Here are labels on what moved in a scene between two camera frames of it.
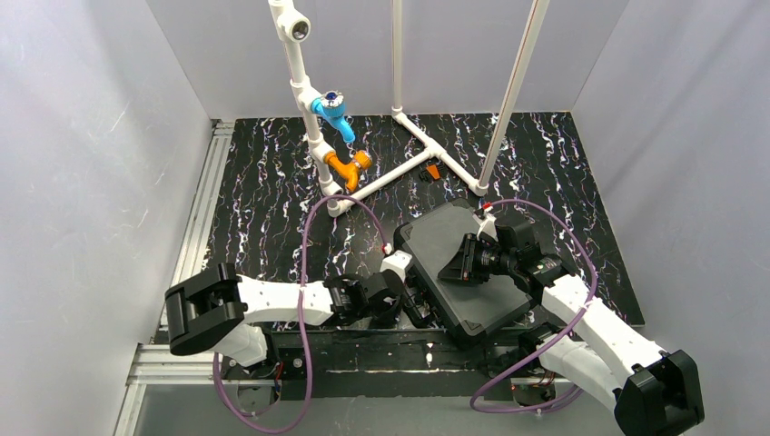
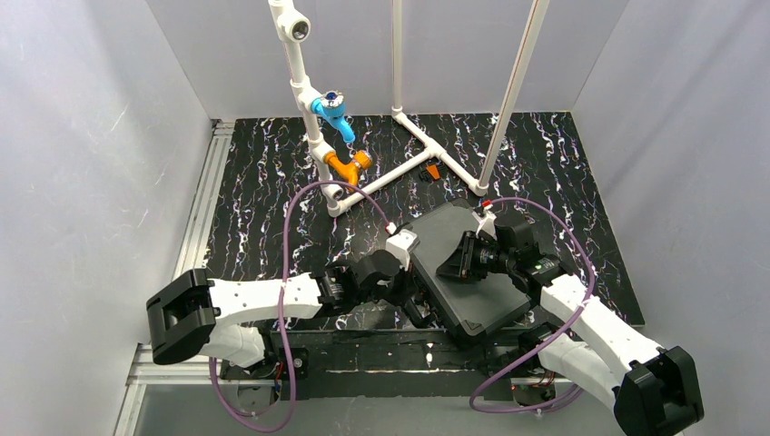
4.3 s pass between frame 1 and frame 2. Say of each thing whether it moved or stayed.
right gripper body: stayed
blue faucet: stayed
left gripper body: moved
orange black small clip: stayed
